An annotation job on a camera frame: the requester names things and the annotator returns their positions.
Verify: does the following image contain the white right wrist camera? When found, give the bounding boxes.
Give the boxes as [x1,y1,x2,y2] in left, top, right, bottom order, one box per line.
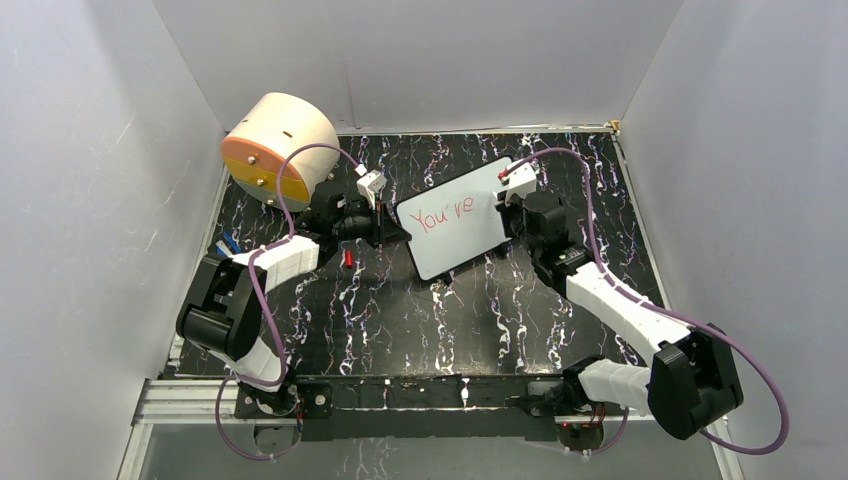
[494,161,537,206]

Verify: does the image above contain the blue white eraser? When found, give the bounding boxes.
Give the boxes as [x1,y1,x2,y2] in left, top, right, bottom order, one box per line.
[215,232,242,257]

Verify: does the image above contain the white board black frame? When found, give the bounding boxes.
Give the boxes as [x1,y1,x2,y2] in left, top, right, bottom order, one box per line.
[395,156,512,281]

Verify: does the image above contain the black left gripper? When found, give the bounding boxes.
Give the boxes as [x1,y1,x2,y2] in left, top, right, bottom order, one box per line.
[333,199,412,251]

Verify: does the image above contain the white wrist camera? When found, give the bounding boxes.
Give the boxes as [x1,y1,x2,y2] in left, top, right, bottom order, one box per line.
[494,161,537,206]
[354,164,387,211]

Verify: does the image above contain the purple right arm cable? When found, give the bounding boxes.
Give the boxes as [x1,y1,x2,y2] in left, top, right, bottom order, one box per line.
[500,146,791,457]

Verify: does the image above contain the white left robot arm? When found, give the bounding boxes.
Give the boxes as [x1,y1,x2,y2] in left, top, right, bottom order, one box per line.
[176,181,411,416]

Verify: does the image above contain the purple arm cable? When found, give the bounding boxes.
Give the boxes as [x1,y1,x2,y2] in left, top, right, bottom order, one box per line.
[213,143,366,463]
[500,146,791,457]

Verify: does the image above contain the aluminium frame rail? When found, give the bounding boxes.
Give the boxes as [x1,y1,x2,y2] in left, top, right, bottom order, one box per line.
[132,374,730,427]

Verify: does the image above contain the cream cylindrical drawer box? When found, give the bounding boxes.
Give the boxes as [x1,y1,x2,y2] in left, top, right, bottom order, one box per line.
[220,92,340,212]

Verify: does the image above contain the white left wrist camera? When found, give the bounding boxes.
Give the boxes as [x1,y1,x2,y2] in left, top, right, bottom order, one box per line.
[354,164,387,211]

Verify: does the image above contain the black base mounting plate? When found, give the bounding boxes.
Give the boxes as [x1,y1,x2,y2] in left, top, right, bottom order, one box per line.
[303,374,562,442]

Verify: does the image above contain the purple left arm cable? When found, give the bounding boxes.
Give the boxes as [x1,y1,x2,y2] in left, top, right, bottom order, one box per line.
[213,143,366,463]

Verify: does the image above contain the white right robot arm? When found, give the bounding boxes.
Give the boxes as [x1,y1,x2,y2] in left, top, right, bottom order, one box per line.
[495,192,744,440]

